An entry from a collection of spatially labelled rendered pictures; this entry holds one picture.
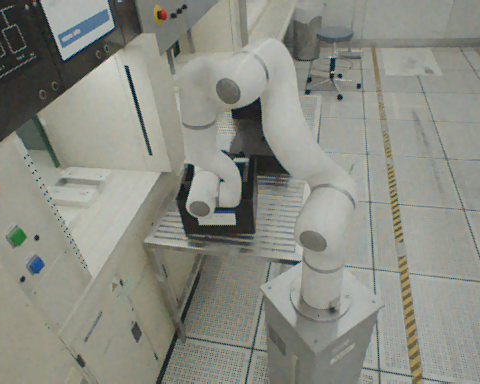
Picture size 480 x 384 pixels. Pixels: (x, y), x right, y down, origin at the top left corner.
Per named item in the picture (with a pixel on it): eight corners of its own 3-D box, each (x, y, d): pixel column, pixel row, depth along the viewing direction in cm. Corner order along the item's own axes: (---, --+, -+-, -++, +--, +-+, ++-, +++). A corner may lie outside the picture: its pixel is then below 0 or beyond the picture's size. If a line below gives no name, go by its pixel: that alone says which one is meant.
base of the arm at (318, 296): (364, 300, 114) (373, 261, 102) (317, 333, 107) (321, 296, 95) (322, 262, 127) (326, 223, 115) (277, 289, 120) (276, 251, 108)
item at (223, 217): (183, 234, 143) (174, 201, 132) (195, 189, 164) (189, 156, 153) (255, 234, 140) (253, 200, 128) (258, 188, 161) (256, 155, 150)
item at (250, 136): (293, 175, 165) (293, 150, 157) (228, 172, 171) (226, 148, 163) (297, 140, 187) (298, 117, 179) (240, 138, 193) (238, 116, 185)
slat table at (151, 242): (297, 363, 177) (301, 260, 128) (180, 342, 190) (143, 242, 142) (316, 192, 272) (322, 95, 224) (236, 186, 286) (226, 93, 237)
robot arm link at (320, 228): (350, 248, 107) (361, 182, 91) (331, 297, 95) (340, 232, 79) (310, 236, 112) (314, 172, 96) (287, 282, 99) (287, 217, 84)
